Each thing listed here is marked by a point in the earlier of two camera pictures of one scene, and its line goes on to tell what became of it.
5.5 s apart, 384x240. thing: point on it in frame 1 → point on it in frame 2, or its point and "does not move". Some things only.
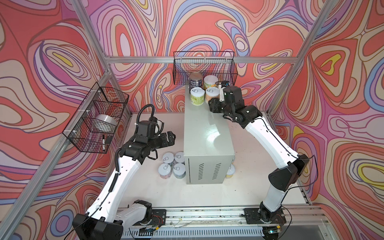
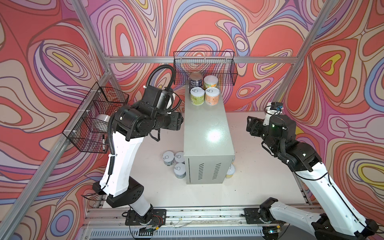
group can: x=211 y=92 does not move
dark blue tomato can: x=195 y=80 does not move
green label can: x=197 y=95 does not move
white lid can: x=168 y=157 does not move
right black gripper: x=213 y=105 → x=255 y=123
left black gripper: x=171 y=139 → x=177 y=119
